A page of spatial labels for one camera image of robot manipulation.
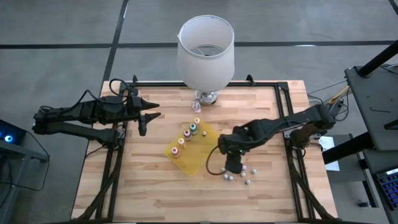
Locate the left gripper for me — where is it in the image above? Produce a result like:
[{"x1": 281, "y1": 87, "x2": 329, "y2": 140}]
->
[{"x1": 126, "y1": 88, "x2": 162, "y2": 137}]

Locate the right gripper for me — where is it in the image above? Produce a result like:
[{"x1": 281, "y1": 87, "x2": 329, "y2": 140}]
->
[{"x1": 218, "y1": 133, "x2": 246, "y2": 175}]

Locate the yellow translucent plastic bin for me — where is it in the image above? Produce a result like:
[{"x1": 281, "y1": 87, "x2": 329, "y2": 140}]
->
[{"x1": 164, "y1": 118, "x2": 222, "y2": 177}]

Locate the white shade table lamp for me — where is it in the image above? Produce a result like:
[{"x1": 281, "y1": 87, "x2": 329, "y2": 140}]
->
[{"x1": 176, "y1": 14, "x2": 236, "y2": 106}]

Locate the white paper sheet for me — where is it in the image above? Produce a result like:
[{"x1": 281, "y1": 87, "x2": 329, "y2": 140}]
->
[{"x1": 319, "y1": 136, "x2": 341, "y2": 172}]

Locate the black stand leg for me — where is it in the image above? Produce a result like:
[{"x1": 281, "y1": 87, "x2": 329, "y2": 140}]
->
[{"x1": 322, "y1": 132, "x2": 376, "y2": 166}]

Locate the grey equipment cart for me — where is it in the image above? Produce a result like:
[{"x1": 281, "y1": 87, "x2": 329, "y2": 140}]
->
[{"x1": 0, "y1": 124, "x2": 50, "y2": 224}]

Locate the black computer with blue light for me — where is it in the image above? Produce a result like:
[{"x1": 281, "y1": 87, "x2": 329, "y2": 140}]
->
[{"x1": 0, "y1": 119, "x2": 28, "y2": 146}]

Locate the grey side table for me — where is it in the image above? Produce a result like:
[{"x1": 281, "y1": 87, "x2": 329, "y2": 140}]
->
[{"x1": 344, "y1": 63, "x2": 398, "y2": 152}]

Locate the backlit keyboard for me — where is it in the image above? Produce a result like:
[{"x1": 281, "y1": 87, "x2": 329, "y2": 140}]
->
[{"x1": 375, "y1": 167, "x2": 398, "y2": 212}]

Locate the black diagonal pole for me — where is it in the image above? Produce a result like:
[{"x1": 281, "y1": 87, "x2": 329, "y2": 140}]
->
[{"x1": 356, "y1": 39, "x2": 398, "y2": 78}]

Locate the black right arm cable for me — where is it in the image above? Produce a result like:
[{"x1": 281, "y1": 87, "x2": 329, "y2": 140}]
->
[{"x1": 206, "y1": 144, "x2": 226, "y2": 176}]

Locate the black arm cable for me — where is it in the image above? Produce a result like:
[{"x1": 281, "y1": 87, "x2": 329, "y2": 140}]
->
[
  {"x1": 108, "y1": 78, "x2": 133, "y2": 94},
  {"x1": 206, "y1": 144, "x2": 226, "y2": 176}
]

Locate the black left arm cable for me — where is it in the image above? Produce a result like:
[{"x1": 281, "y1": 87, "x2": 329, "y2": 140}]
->
[{"x1": 108, "y1": 78, "x2": 133, "y2": 94}]

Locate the black metal table frame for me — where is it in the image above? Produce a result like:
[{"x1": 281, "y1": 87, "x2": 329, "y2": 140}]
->
[{"x1": 70, "y1": 74, "x2": 340, "y2": 224}]

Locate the yellow cable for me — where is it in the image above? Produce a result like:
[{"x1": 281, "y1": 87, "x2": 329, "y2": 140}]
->
[{"x1": 328, "y1": 85, "x2": 351, "y2": 105}]

